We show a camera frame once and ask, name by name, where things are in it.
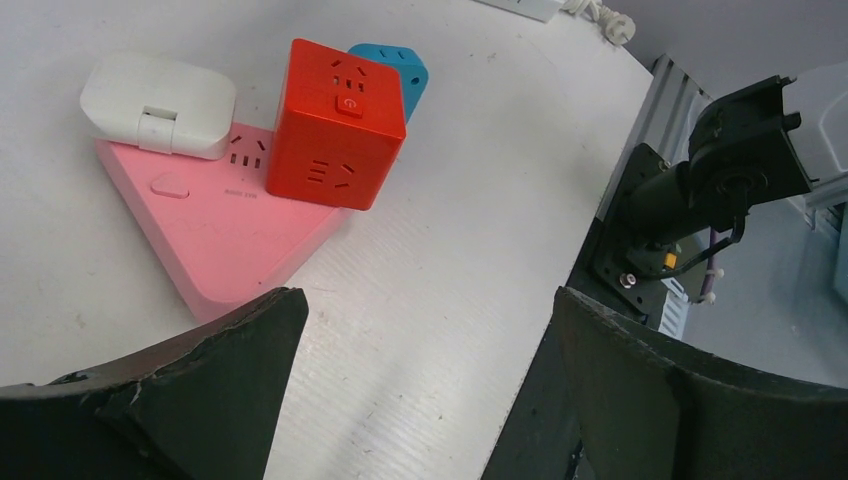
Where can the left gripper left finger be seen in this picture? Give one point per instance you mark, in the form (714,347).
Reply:
(202,405)

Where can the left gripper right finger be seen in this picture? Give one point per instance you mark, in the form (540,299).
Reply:
(750,424)

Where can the pink triangular power strip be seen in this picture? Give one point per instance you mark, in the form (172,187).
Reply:
(222,239)

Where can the white square charger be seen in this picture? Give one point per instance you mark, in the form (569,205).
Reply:
(160,105)

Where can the red cube adapter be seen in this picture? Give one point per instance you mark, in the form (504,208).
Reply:
(339,129)

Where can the white multicolour power strip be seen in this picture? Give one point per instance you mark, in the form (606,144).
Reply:
(617,28)

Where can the blue small adapter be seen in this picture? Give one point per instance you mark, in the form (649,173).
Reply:
(413,73)

